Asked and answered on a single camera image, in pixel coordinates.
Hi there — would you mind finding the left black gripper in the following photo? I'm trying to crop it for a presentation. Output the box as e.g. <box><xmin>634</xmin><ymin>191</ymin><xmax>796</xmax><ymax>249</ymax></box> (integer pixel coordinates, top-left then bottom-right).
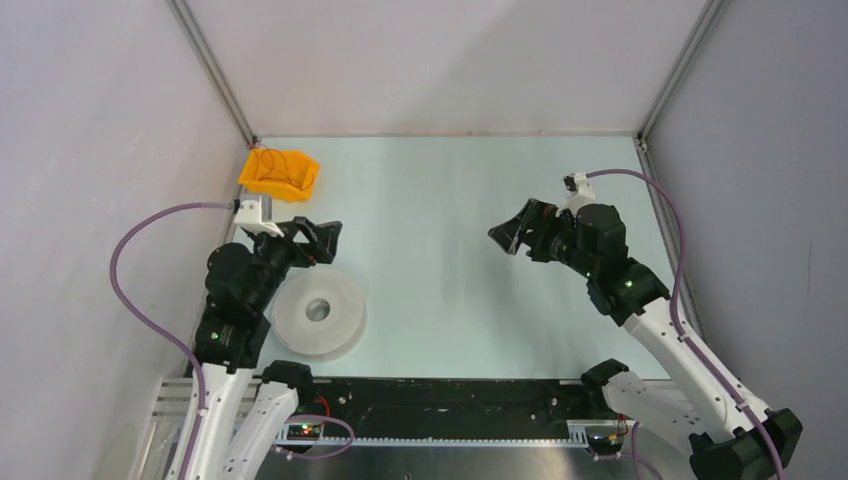
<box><xmin>248</xmin><ymin>214</ymin><xmax>341</xmax><ymax>310</ymax></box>

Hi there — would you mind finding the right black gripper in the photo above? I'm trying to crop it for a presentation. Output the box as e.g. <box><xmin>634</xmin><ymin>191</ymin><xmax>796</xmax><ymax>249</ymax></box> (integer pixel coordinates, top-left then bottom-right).
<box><xmin>488</xmin><ymin>197</ymin><xmax>597</xmax><ymax>279</ymax></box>

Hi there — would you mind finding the white perforated cable spool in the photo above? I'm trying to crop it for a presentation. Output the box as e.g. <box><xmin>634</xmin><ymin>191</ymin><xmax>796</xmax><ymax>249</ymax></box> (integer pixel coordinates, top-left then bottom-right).
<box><xmin>271</xmin><ymin>268</ymin><xmax>367</xmax><ymax>363</ymax></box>

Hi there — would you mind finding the thin red wire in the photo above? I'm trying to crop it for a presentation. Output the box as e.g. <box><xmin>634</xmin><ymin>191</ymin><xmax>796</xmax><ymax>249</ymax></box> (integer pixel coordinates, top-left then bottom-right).
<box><xmin>251</xmin><ymin>142</ymin><xmax>307</xmax><ymax>190</ymax></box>

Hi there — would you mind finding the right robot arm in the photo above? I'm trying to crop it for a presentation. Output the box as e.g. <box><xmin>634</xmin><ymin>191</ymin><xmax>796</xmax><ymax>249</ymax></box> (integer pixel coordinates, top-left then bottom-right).
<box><xmin>488</xmin><ymin>199</ymin><xmax>803</xmax><ymax>479</ymax></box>

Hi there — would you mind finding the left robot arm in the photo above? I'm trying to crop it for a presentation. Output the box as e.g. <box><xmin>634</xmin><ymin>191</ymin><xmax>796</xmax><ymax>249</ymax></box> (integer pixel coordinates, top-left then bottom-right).
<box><xmin>167</xmin><ymin>213</ymin><xmax>343</xmax><ymax>479</ymax></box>

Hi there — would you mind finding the orange plastic bin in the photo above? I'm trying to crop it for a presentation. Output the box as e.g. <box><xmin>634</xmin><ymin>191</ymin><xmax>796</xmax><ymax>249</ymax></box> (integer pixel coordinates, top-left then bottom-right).
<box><xmin>238</xmin><ymin>148</ymin><xmax>321</xmax><ymax>203</ymax></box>

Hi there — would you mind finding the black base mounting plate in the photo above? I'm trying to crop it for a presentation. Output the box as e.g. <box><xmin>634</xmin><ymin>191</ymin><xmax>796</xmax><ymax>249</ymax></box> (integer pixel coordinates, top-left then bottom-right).
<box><xmin>314</xmin><ymin>377</ymin><xmax>602</xmax><ymax>442</ymax></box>

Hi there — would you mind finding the left controller board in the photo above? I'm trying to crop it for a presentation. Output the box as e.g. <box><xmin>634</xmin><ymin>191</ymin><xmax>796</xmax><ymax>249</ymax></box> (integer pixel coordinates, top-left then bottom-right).
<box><xmin>285</xmin><ymin>423</ymin><xmax>323</xmax><ymax>442</ymax></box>

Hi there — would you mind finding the controller board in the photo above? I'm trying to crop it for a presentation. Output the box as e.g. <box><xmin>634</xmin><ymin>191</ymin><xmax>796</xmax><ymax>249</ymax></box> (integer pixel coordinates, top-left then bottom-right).
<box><xmin>586</xmin><ymin>434</ymin><xmax>623</xmax><ymax>461</ymax></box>
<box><xmin>285</xmin><ymin>423</ymin><xmax>323</xmax><ymax>442</ymax></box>

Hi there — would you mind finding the right controller board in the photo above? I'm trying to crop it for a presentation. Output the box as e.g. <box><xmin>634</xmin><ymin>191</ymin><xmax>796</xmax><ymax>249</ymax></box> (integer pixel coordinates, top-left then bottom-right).
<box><xmin>586</xmin><ymin>434</ymin><xmax>623</xmax><ymax>461</ymax></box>

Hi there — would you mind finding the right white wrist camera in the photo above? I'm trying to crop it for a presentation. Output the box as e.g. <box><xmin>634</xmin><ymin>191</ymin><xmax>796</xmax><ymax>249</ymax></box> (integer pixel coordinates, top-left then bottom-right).
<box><xmin>557</xmin><ymin>172</ymin><xmax>596</xmax><ymax>217</ymax></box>

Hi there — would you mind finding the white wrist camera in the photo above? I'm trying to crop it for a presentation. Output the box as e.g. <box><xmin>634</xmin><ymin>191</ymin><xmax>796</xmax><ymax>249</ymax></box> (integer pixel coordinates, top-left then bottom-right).
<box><xmin>557</xmin><ymin>172</ymin><xmax>596</xmax><ymax>217</ymax></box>
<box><xmin>234</xmin><ymin>194</ymin><xmax>283</xmax><ymax>237</ymax></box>

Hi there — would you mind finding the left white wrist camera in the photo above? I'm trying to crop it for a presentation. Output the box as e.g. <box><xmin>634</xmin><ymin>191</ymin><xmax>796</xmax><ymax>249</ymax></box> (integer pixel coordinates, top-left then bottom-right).
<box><xmin>234</xmin><ymin>194</ymin><xmax>283</xmax><ymax>237</ymax></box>

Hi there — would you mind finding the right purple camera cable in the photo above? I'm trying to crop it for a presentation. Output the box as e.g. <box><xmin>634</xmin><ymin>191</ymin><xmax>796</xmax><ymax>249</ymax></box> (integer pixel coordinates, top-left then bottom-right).
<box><xmin>585</xmin><ymin>168</ymin><xmax>786</xmax><ymax>480</ymax></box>

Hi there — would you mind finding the purple camera cable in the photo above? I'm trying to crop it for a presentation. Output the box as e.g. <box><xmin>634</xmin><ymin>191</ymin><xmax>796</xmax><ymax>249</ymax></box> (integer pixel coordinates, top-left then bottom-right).
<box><xmin>585</xmin><ymin>168</ymin><xmax>786</xmax><ymax>480</ymax></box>
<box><xmin>109</xmin><ymin>202</ymin><xmax>237</xmax><ymax>480</ymax></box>

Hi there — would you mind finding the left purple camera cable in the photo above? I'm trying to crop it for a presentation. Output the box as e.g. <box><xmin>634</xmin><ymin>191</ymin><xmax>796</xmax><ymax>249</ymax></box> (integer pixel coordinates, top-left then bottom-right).
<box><xmin>109</xmin><ymin>202</ymin><xmax>237</xmax><ymax>480</ymax></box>

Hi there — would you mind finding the aluminium frame rail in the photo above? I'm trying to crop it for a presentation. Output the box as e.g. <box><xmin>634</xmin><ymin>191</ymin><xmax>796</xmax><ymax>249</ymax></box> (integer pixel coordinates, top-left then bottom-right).
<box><xmin>150</xmin><ymin>376</ymin><xmax>750</xmax><ymax>448</ymax></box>

